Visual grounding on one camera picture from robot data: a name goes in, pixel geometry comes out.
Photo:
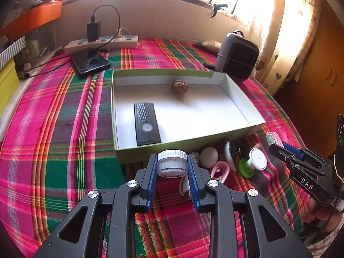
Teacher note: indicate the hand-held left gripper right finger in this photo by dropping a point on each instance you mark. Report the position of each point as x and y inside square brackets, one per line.
[193, 182]

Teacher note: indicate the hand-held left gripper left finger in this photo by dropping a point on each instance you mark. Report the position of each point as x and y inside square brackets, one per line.
[151, 182]

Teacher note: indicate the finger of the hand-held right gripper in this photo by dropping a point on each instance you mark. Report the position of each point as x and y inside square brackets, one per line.
[291, 147]
[282, 154]

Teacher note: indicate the pink clip with green pad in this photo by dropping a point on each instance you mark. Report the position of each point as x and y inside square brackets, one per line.
[272, 139]

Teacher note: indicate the white and green round stamp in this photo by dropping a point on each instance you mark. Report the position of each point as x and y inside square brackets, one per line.
[257, 159]

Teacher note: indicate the black round disc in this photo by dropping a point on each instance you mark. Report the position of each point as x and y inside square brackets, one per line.
[231, 154]

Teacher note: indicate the green cardboard box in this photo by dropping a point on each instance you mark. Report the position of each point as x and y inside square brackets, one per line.
[193, 113]

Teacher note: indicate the person's right hand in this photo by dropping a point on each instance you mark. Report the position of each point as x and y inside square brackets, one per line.
[325, 217]

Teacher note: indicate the beige mushroom-shaped knob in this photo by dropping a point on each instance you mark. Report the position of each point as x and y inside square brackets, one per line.
[209, 156]

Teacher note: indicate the black ribbed remote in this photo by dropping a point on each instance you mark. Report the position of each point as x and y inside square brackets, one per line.
[147, 123]

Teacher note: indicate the wooden cabinet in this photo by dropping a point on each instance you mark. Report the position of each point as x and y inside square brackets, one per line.
[322, 86]

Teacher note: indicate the plaid tablecloth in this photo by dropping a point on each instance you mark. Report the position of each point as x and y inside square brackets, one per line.
[67, 129]

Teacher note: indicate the grey fan heater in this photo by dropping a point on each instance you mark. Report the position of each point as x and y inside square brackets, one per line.
[237, 56]

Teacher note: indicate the black heater plug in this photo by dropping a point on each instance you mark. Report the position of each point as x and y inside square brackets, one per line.
[209, 66]

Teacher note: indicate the heart print curtain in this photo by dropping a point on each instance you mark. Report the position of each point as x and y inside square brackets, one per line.
[290, 32]

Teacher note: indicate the white pointed tool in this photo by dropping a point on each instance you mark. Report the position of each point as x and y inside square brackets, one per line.
[211, 45]

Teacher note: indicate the black smartphone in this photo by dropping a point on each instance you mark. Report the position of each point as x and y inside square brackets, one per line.
[90, 61]

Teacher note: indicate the white power strip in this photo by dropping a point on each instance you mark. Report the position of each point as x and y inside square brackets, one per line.
[80, 45]

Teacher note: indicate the black window latch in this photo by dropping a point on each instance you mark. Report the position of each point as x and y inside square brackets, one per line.
[218, 7]

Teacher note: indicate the black charger adapter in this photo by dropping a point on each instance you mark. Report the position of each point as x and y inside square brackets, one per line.
[93, 31]

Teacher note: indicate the yellow box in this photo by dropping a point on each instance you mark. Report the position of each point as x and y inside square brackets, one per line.
[6, 88]

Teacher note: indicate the grey striped box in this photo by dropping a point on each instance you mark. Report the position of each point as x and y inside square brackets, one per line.
[12, 51]

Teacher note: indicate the orange tray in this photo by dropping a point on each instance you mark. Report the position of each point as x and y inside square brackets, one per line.
[35, 18]

